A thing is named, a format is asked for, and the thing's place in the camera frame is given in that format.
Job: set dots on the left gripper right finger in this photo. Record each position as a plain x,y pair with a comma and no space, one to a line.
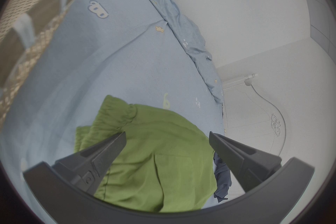
244,162

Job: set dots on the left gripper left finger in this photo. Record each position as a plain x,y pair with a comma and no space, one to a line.
91,165

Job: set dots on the green shorts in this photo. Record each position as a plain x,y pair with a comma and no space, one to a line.
168,144

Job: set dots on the dark blue garment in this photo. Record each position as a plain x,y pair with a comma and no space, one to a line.
223,178

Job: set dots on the bed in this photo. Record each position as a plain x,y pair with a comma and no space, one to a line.
118,47

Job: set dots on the round woven basket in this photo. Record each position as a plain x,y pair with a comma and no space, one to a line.
34,23

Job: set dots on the pale blue quilt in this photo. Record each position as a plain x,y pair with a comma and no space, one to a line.
181,31

